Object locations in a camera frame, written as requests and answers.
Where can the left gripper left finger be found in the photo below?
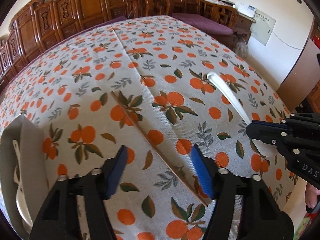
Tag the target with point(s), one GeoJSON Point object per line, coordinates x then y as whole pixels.
{"type": "Point", "coordinates": [58, 215]}

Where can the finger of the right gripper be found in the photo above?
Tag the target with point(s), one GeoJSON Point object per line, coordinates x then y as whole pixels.
{"type": "Point", "coordinates": [267, 125]}
{"type": "Point", "coordinates": [266, 134]}

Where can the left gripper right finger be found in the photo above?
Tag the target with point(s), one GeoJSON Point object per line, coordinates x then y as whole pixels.
{"type": "Point", "coordinates": [261, 217]}

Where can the person's right hand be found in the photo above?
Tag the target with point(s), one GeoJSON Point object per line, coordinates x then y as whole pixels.
{"type": "Point", "coordinates": [311, 195]}

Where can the white ceramic spoon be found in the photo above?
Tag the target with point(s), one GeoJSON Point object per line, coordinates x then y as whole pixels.
{"type": "Point", "coordinates": [218, 82]}

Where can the fluffy dog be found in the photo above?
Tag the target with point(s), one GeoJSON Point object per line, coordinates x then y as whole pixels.
{"type": "Point", "coordinates": [240, 46]}

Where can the rectangular metal tray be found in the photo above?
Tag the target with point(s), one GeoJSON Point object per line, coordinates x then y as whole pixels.
{"type": "Point", "coordinates": [23, 175]}

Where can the wooden side table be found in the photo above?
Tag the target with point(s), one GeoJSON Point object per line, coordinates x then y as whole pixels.
{"type": "Point", "coordinates": [243, 26]}

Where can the white device on table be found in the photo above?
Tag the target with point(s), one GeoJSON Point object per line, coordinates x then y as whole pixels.
{"type": "Point", "coordinates": [246, 9]}

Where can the purple armchair cushion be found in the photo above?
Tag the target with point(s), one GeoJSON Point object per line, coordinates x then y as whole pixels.
{"type": "Point", "coordinates": [203, 24]}

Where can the orange-print tablecloth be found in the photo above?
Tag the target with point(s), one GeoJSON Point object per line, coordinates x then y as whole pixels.
{"type": "Point", "coordinates": [143, 84]}

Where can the carved wooden armchair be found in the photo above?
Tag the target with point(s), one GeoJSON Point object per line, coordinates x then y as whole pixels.
{"type": "Point", "coordinates": [220, 13]}

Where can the carved wooden sofa bench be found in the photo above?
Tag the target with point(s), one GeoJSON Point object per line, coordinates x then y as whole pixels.
{"type": "Point", "coordinates": [41, 24]}

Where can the white wall electrical panel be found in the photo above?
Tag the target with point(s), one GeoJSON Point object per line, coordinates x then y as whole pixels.
{"type": "Point", "coordinates": [263, 27]}

